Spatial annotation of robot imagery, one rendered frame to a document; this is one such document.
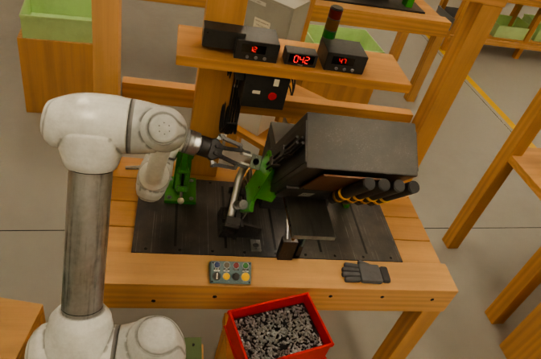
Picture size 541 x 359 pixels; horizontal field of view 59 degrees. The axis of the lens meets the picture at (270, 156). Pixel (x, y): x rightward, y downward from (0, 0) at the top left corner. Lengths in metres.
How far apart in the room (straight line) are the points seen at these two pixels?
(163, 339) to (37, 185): 2.27
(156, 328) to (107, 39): 1.03
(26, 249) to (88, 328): 1.80
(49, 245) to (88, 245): 1.85
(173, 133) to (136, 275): 0.82
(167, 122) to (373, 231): 1.31
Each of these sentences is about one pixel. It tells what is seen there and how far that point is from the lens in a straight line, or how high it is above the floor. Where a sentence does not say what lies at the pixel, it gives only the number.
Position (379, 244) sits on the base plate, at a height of 0.90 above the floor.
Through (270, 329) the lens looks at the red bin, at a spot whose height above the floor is 0.88.
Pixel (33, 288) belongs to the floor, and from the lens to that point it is 2.91.
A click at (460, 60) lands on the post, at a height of 1.61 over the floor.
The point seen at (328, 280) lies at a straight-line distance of 1.91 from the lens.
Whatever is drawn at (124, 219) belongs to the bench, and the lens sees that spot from 1.99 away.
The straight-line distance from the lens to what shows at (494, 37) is 7.21.
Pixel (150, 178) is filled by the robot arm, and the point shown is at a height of 1.29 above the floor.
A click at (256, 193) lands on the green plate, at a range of 1.77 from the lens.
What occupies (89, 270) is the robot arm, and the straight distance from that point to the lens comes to 1.26.
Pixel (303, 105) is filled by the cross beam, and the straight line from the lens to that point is 2.12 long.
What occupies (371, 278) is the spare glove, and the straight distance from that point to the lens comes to 1.96.
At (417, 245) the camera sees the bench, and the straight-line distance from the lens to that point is 2.25.
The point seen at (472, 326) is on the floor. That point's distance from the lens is 3.36.
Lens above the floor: 2.35
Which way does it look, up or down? 38 degrees down
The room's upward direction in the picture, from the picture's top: 15 degrees clockwise
